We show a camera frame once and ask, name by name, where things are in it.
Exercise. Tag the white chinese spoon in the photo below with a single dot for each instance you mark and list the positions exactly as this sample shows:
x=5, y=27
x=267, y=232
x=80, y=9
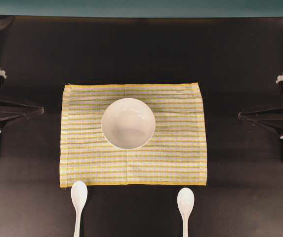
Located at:
x=78, y=196
x=185, y=202

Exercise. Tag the white ceramic bowl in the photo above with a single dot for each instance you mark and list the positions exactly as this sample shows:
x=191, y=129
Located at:
x=128, y=124

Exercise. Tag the yellow striped cloth placemat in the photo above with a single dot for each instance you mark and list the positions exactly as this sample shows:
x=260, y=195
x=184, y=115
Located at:
x=175, y=155

